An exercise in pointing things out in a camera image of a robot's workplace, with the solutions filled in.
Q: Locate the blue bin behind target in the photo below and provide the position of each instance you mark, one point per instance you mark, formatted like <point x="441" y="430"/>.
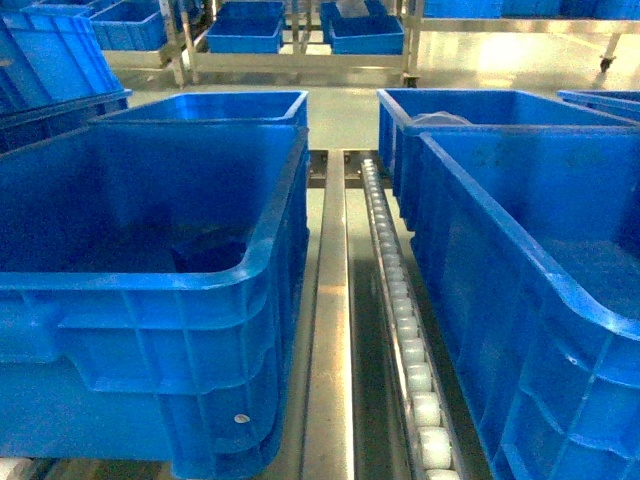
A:
<point x="286" y="107"/>

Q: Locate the blue bin right rear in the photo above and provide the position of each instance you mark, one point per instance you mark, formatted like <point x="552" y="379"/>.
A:
<point x="406" y="113"/>

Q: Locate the large blue target bin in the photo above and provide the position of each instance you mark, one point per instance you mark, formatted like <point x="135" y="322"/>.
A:
<point x="150" y="287"/>

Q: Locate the far steel wheeled rack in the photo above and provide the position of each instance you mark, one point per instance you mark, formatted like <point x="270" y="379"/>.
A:
<point x="187" y="61"/>

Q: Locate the far blue bin right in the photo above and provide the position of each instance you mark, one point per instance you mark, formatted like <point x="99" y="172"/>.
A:
<point x="371" y="35"/>

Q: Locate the blue bin right front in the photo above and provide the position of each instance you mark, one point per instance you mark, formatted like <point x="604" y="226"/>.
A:
<point x="528" y="244"/>

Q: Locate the far blue bin left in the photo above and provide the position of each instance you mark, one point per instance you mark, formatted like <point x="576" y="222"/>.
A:
<point x="247" y="27"/>

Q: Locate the white roller track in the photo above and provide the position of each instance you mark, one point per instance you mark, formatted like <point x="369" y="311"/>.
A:
<point x="433" y="452"/>

